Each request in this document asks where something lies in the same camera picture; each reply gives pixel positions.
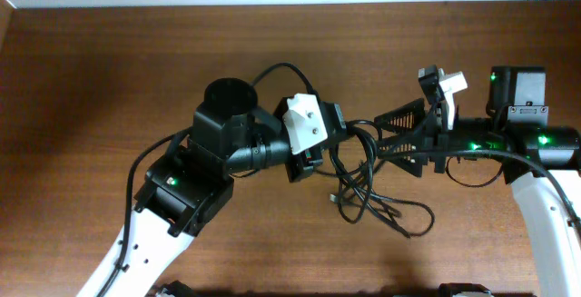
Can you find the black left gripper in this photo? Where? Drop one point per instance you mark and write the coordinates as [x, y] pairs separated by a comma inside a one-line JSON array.
[[299, 163]]

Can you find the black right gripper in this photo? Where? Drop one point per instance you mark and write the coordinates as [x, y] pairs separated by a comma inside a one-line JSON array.
[[438, 143]]

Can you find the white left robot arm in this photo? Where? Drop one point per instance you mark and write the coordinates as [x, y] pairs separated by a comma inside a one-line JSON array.
[[190, 183]]

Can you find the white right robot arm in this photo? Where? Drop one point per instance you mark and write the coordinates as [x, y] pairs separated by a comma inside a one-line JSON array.
[[540, 162]]

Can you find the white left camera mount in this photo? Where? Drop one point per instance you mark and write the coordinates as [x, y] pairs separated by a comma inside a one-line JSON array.
[[304, 122]]

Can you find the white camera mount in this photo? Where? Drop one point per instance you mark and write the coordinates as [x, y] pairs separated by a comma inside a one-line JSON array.
[[451, 84], [304, 122]]

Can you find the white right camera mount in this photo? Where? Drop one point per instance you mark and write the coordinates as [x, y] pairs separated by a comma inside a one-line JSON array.
[[451, 84]]

